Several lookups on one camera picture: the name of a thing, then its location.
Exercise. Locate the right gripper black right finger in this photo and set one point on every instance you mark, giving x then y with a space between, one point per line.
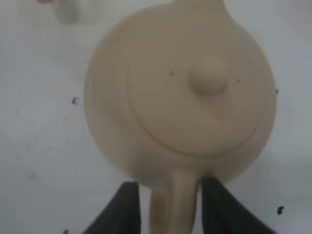
222 213

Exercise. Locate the right tan teacup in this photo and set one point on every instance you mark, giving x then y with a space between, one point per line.
45 1

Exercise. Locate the tan ceramic teapot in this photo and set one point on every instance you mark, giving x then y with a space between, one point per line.
177 92

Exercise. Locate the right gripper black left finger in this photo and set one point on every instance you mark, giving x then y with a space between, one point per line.
121 215

